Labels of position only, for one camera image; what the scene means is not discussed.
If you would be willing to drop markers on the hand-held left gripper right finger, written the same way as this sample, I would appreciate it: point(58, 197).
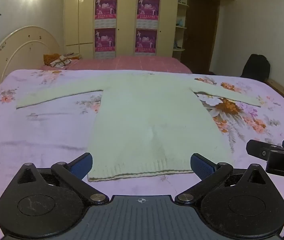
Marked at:
point(201, 166)

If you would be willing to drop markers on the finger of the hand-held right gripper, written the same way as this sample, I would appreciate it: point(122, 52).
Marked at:
point(256, 150)

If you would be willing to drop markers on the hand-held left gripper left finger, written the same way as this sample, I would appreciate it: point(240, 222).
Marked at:
point(82, 166)

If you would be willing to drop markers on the pale knit sweater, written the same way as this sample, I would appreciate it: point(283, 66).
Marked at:
point(144, 117)

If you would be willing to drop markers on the lavender floral bedsheet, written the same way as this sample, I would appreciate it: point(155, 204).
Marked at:
point(44, 130)

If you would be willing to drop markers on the black backpack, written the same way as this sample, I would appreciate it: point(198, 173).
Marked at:
point(255, 66)

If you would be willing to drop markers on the orange cloth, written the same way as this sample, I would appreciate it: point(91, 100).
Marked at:
point(50, 58)

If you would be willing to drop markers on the pink bedsheet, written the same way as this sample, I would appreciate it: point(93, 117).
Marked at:
point(132, 63)

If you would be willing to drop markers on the brown wooden door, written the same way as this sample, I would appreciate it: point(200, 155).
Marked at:
point(199, 35)

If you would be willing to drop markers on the cream arched headboard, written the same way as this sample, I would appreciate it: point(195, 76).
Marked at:
point(27, 33)
point(9, 60)

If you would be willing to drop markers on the cream corner shelf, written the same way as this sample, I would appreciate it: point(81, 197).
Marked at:
point(180, 27)

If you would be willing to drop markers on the cream wardrobe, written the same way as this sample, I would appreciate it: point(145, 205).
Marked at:
point(127, 17)

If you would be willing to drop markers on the pink wall poster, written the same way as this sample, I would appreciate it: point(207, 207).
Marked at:
point(148, 8)
point(105, 8)
point(145, 41)
point(105, 40)

